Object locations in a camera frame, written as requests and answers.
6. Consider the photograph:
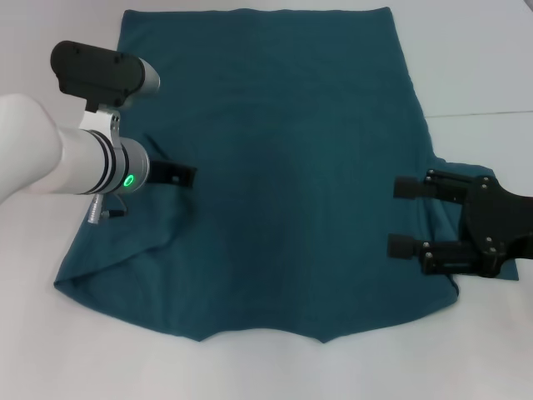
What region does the teal blue t-shirt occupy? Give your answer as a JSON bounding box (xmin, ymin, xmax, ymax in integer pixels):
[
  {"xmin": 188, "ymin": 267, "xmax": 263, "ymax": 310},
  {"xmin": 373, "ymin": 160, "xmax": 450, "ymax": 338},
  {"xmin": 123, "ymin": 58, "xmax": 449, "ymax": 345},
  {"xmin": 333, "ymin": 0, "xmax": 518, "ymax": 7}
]
[{"xmin": 52, "ymin": 6, "xmax": 521, "ymax": 345}]

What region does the left arm dark cable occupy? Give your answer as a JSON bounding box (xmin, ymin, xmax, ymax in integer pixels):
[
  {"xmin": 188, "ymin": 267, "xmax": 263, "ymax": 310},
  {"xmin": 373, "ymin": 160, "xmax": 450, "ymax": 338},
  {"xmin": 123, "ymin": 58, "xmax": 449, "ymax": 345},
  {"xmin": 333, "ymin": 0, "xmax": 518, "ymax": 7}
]
[{"xmin": 87, "ymin": 193, "xmax": 130, "ymax": 224}]

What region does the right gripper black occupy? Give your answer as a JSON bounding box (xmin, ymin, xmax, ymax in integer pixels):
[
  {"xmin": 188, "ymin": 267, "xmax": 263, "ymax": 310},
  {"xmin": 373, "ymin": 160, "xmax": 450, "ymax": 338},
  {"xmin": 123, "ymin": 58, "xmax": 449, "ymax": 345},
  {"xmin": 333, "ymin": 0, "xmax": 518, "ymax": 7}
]
[{"xmin": 386, "ymin": 167, "xmax": 533, "ymax": 278}]

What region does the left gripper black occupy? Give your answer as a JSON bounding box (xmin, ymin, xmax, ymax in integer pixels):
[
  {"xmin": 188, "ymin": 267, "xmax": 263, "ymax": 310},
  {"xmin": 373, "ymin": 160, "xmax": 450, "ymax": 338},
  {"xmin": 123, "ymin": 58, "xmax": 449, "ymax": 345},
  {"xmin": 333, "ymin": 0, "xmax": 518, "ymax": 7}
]
[{"xmin": 147, "ymin": 159, "xmax": 198, "ymax": 189}]

